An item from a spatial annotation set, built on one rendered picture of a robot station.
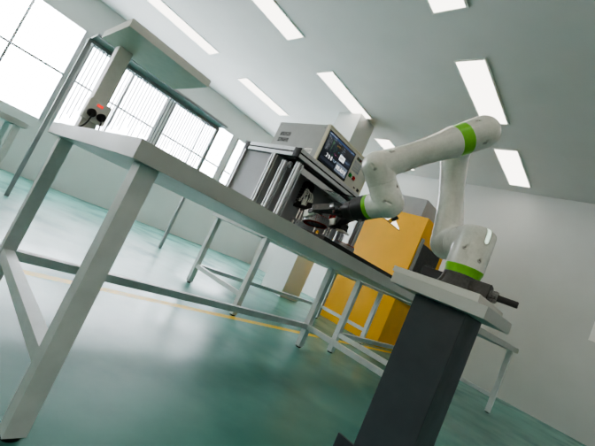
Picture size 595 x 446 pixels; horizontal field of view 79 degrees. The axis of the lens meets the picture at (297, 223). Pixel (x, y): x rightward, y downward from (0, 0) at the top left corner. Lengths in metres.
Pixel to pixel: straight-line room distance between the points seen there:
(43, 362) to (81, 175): 6.82
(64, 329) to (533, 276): 6.48
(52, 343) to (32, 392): 0.12
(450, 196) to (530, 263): 5.40
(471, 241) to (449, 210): 0.21
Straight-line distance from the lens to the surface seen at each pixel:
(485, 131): 1.44
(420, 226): 5.43
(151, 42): 1.65
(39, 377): 1.06
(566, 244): 6.94
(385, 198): 1.24
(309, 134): 1.91
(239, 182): 1.90
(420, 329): 1.32
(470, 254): 1.35
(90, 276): 0.98
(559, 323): 6.67
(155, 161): 0.92
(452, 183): 1.55
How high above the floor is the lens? 0.64
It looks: 5 degrees up
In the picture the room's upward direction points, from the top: 24 degrees clockwise
